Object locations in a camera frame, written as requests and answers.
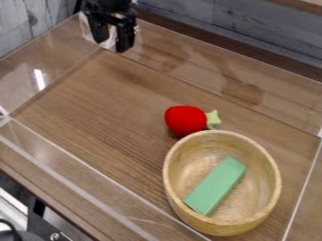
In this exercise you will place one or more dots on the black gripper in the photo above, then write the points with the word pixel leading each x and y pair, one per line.
pixel 126 26

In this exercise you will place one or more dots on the red plush strawberry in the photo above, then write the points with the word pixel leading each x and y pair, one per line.
pixel 188 119

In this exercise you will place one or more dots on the wooden bowl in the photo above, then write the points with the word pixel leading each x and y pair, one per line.
pixel 248 205

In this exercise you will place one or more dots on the green rectangular block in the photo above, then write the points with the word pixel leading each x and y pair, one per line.
pixel 208 194

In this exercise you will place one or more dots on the clear acrylic corner bracket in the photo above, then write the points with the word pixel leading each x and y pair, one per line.
pixel 108 44

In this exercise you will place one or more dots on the clear acrylic tray wall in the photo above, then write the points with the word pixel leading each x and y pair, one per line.
pixel 85 139

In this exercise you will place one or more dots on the black metal table frame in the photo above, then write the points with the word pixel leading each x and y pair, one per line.
pixel 49 224

